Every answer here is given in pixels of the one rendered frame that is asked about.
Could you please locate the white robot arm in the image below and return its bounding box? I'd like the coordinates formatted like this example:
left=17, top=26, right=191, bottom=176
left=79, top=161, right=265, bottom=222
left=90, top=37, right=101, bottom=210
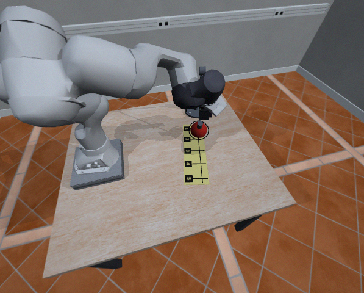
left=0, top=5, right=227, bottom=175

